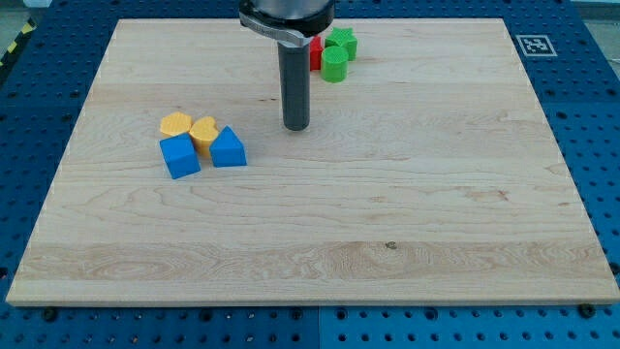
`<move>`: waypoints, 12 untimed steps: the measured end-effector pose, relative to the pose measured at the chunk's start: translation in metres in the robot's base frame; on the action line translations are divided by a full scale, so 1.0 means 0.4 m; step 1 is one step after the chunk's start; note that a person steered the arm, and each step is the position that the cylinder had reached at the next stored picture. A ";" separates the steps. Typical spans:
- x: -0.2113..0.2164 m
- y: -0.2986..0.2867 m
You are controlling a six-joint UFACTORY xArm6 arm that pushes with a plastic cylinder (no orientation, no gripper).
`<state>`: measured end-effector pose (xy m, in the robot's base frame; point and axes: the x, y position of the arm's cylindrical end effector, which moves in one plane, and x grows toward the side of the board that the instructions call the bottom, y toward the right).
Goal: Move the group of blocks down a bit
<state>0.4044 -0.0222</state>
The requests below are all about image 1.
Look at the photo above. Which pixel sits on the yellow hexagon block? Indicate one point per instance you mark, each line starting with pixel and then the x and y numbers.
pixel 175 124

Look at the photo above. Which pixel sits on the black yellow hazard tape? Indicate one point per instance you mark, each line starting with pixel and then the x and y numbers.
pixel 17 46

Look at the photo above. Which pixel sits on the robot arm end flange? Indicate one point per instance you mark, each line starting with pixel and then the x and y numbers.
pixel 293 22

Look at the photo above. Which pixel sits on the green cylinder block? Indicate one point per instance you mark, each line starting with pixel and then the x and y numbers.
pixel 334 64

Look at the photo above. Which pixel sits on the red block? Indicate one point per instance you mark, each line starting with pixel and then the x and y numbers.
pixel 315 53

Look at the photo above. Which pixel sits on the green star block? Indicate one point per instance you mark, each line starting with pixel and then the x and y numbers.
pixel 345 38

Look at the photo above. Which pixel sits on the wooden board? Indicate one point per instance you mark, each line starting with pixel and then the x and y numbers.
pixel 429 176

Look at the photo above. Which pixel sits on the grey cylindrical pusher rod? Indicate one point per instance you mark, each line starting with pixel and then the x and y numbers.
pixel 294 72

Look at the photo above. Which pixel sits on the white fiducial marker tag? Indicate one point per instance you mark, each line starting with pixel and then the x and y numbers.
pixel 536 45

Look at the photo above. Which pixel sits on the yellow heart block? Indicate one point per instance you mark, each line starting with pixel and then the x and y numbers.
pixel 203 133

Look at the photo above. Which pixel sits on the blue triangle block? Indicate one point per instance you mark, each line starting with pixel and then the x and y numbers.
pixel 227 150

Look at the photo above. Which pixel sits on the blue cube block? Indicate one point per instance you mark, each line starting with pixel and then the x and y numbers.
pixel 180 156

